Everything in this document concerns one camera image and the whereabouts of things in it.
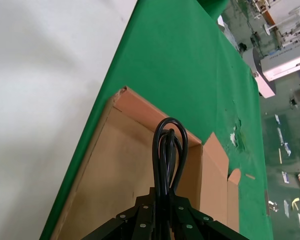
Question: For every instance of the empty open cardboard box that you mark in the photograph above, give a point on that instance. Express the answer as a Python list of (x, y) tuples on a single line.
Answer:
[(120, 162)]

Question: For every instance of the thin wooden stick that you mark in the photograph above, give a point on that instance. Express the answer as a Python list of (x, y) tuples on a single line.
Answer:
[(250, 176)]

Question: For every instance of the white flat machine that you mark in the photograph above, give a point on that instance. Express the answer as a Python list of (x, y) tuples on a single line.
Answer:
[(280, 67)]

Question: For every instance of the yellow curved strip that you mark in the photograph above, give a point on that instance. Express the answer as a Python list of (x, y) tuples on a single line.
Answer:
[(295, 202)]

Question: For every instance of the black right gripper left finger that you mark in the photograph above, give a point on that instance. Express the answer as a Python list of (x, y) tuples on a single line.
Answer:
[(140, 220)]

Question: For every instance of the blue white plastic packet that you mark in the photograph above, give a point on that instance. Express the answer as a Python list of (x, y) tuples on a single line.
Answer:
[(280, 135), (287, 148), (286, 177)]

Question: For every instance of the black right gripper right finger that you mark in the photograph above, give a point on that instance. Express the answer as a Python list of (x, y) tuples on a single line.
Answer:
[(190, 225)]

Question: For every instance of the green table cloth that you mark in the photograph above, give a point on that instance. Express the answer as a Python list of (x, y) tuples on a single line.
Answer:
[(177, 62)]

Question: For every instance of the pale wooden floor stick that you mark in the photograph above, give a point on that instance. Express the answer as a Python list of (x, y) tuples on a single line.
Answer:
[(280, 156)]

